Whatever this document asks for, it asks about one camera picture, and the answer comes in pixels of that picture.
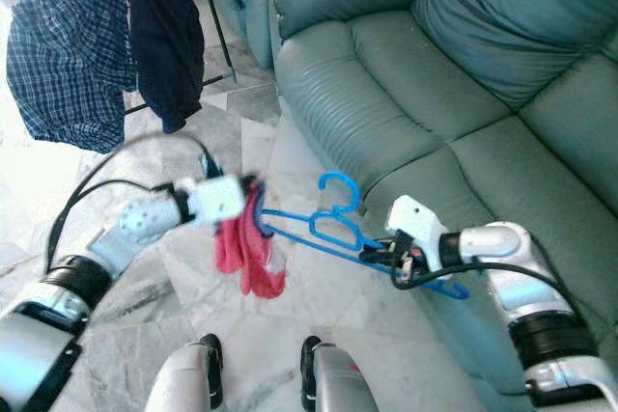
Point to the blue plastic clothes hanger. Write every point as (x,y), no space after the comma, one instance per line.
(352,188)

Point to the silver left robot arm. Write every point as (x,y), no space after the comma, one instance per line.
(58,335)

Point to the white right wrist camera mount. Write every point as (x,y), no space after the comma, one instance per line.
(415,222)

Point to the silver left robot leg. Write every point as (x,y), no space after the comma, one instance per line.
(183,383)

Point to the blue plaid shirt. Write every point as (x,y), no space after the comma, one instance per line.
(68,65)

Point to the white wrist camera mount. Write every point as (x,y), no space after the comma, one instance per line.
(415,222)
(217,202)

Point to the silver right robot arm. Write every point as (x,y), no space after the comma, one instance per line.
(502,243)

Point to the black metal clothes rack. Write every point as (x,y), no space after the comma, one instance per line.
(217,26)

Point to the dark navy garment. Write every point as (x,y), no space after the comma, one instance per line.
(164,36)

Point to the silver right robot leg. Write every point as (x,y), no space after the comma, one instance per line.
(348,383)

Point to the red cloth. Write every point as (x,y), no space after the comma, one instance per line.
(251,258)

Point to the green leather sofa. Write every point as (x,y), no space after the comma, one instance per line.
(425,94)

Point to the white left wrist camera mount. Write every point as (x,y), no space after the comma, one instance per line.
(217,202)

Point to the silver robot leg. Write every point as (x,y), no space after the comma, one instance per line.
(183,383)
(348,383)

